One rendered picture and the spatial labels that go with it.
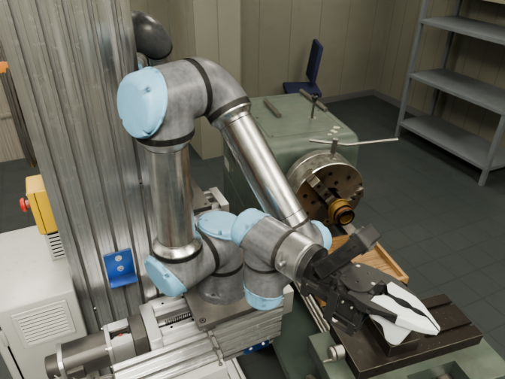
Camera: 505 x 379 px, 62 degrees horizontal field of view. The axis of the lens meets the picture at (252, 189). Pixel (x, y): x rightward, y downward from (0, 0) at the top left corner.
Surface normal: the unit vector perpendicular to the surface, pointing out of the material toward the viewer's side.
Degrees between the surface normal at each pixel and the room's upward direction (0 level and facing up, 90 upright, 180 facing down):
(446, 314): 0
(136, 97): 82
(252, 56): 90
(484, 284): 0
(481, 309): 0
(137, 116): 82
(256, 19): 90
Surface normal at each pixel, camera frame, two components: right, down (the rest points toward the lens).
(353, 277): 0.11, -0.89
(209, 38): 0.43, 0.49
